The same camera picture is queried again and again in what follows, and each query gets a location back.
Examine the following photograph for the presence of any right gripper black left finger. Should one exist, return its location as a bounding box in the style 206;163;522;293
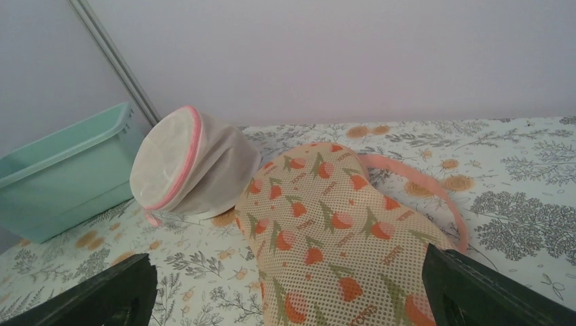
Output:
1;253;158;325

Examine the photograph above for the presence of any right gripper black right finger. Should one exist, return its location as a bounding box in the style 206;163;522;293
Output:
422;244;575;325

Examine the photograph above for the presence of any mint green plastic bin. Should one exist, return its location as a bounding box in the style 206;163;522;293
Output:
1;103;145;243

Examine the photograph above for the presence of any floral mesh bra laundry bag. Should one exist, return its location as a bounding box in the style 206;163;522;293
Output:
235;143;468;325

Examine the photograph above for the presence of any pink-trimmed white cylindrical laundry bag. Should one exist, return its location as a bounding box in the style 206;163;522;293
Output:
129;106;262;227

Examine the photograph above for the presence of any floral patterned table cloth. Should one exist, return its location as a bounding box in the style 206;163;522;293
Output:
1;117;575;325

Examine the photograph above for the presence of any aluminium frame post left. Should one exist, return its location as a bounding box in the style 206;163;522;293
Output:
67;0;161;126

